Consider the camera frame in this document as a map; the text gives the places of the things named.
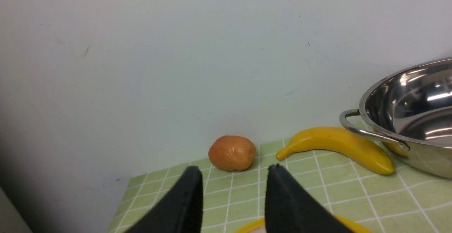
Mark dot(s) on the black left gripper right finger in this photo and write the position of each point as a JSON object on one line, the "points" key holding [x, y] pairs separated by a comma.
{"points": [[289, 208]]}

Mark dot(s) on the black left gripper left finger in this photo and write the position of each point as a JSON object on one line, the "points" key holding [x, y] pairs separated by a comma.
{"points": [[179, 211]]}

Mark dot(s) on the stainless steel pot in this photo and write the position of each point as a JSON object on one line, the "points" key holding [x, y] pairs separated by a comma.
{"points": [[410, 112]]}

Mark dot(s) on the brown potato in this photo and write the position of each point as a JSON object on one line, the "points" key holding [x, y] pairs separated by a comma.
{"points": [[232, 153]]}

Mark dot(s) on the yellow banana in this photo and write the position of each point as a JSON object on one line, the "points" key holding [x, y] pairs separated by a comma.
{"points": [[361, 150]]}

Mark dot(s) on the green checkered tablecloth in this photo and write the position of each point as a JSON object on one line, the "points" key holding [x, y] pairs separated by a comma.
{"points": [[407, 201]]}

